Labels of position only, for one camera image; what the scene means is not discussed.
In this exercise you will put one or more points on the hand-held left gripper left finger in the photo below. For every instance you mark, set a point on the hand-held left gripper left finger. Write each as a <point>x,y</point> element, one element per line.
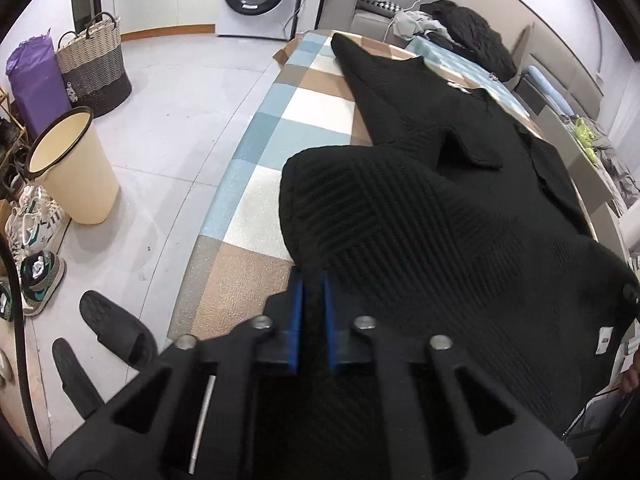
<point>297,320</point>

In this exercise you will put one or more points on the grey bedding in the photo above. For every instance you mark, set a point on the grey bedding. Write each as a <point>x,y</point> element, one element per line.
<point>617,160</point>

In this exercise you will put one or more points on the black white checkered pillow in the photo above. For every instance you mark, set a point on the black white checkered pillow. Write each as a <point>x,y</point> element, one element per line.
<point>382,6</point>

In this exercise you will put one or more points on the grey crumpled garment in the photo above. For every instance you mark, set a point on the grey crumpled garment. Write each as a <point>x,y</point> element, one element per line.
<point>415,22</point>

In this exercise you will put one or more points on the black knit sweater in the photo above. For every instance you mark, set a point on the black knit sweater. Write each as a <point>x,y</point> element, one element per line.
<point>430,230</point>

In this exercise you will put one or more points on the purple plastic bag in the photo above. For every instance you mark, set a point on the purple plastic bag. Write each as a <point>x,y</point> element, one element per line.
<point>36,82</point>

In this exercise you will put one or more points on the large grey cabinet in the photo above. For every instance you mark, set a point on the large grey cabinet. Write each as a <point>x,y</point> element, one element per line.
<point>575,160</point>

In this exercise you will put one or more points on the white green sneaker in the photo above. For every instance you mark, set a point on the white green sneaker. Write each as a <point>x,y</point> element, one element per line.
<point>35,222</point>

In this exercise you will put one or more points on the light blue pillow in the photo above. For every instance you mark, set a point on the light blue pillow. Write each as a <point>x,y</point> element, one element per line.
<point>547,90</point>

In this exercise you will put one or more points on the beige padded headboard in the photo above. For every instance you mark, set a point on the beige padded headboard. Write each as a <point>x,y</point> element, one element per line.
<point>565,55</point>

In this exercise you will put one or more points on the small grey cabinet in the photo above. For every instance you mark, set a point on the small grey cabinet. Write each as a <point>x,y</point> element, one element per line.
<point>610,230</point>

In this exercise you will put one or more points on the woven laundry basket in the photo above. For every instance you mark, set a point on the woven laundry basket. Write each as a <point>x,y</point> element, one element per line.
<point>92,70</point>

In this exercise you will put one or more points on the black jacket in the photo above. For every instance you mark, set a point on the black jacket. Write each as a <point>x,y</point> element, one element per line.
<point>470,35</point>

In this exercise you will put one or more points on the black slipper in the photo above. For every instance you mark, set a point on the black slipper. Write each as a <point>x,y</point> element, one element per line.
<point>117,327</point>
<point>75,380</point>

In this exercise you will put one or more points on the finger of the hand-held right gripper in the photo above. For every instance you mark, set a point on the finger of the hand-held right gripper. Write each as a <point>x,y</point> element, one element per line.
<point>631,294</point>

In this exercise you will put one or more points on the light blue plaid sheet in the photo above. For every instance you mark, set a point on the light blue plaid sheet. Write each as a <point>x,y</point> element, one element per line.
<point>480,80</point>

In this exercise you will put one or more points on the beige waste bin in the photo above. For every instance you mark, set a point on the beige waste bin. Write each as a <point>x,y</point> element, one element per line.
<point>72,170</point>

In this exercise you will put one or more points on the yellow-green soft item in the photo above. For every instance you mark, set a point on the yellow-green soft item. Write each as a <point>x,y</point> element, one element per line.
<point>586,137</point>

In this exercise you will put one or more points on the grey green sneaker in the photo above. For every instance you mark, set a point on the grey green sneaker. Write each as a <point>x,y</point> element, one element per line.
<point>40,280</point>

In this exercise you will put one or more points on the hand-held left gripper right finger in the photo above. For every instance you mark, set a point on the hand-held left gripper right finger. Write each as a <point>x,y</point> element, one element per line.
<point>328,325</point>

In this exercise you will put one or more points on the checkered table mat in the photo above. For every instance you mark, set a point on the checkered table mat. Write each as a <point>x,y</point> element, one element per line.
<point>280,170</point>

